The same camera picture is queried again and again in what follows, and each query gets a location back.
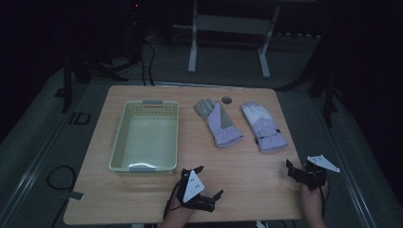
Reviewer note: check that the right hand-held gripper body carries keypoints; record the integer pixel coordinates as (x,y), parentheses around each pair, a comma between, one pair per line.
(315,175)

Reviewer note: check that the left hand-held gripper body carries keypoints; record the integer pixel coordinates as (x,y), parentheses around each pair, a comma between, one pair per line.
(192,185)

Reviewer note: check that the lavender and white glove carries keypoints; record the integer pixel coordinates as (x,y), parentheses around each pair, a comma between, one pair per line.
(264,126)

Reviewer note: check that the lavender glove with grey palm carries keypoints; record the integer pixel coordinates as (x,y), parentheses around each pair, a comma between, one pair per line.
(218,125)

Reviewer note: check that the pale green plastic basket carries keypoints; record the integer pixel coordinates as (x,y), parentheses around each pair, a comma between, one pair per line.
(149,136)

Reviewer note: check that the person's right hand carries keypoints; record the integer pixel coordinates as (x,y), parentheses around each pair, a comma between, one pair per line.
(312,199)

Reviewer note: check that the person's left hand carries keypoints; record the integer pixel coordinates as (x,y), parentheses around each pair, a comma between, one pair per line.
(179,213)

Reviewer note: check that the grey round table grommet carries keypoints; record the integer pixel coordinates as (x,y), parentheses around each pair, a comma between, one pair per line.
(226,100)

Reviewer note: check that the black stand with legs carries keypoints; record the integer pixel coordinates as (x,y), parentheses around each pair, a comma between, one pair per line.
(329,95)
(67,82)

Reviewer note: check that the grey tape piece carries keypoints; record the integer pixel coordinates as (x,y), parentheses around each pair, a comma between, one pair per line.
(75,196)

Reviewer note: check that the black square floor frame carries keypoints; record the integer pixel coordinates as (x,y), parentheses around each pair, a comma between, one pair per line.
(81,118)

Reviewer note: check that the white metal desk frame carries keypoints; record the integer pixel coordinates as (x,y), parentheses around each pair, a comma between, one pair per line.
(233,24)

